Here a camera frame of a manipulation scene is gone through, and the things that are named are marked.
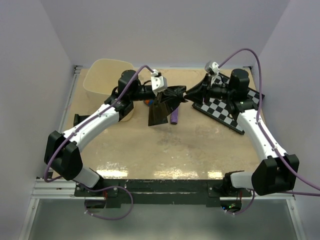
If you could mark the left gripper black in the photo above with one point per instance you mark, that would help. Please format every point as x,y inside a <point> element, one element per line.
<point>154,96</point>

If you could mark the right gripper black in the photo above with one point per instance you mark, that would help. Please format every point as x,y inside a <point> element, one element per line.
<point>197,95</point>

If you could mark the black trash bag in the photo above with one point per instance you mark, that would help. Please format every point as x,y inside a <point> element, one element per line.
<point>165,103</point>

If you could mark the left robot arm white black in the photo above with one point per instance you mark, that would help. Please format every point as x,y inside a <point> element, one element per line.
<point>63,150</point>

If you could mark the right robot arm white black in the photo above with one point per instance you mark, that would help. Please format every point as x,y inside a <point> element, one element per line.
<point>277,169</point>

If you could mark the beige plastic trash bin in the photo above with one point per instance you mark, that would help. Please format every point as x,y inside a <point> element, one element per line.
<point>101,78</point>

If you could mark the colourful toy car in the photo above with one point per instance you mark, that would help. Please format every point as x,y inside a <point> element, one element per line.
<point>148,102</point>

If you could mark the black white chessboard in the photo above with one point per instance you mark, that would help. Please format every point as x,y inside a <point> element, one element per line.
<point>217,109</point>

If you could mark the purple glitter microphone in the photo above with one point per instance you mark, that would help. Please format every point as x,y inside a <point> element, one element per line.
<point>174,117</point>

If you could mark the small black block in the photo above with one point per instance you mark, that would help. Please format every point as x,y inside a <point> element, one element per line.
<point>79,118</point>

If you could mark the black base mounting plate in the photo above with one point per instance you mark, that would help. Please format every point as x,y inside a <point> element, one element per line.
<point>113,193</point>

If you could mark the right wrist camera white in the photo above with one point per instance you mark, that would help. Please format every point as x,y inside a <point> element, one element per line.
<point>212,68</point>

